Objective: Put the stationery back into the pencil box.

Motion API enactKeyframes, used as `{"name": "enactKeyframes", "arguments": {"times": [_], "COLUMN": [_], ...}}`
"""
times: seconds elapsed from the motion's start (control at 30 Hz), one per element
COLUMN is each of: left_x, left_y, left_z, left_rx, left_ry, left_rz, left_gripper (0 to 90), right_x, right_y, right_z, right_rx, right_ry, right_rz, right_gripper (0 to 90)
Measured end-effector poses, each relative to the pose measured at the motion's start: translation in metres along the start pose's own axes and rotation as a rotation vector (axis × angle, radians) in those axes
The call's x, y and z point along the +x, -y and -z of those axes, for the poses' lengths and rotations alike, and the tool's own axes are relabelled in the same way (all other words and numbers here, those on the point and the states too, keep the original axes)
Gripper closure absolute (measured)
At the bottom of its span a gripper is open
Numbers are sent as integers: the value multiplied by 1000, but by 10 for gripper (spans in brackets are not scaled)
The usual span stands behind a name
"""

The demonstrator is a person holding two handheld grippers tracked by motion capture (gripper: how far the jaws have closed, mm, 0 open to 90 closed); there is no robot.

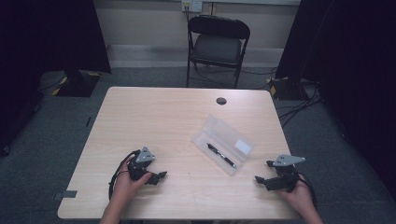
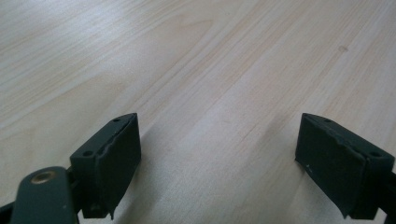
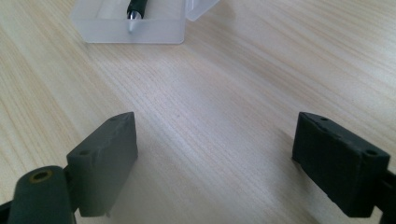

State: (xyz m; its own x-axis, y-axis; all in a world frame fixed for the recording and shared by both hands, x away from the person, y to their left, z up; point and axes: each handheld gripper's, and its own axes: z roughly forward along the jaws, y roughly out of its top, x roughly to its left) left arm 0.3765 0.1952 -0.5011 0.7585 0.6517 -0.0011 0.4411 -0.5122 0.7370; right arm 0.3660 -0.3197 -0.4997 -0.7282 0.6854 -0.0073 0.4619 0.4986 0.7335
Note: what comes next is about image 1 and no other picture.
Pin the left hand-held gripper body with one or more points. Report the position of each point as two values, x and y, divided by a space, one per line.
141 163

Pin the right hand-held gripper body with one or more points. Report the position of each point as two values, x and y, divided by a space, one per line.
285 175

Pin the black pen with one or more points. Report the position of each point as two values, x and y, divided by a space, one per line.
221 155

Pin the clear plastic pencil case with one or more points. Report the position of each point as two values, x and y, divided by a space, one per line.
224 146

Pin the person's right hand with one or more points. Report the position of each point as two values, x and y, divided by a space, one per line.
297 196

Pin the person's left hand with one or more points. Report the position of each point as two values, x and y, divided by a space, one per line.
126 185

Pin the stand base with yellow tape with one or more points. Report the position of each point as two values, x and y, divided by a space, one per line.
289 90
77 84

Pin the black table grommet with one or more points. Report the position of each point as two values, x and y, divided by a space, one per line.
221 100

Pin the grey floor tape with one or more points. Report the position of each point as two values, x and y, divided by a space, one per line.
67 194

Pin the black folding chair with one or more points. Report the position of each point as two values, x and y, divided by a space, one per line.
218 46

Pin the black curtain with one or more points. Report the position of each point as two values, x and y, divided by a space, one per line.
351 62
46 40

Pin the white wall outlet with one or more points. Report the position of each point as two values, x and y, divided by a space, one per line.
191 5

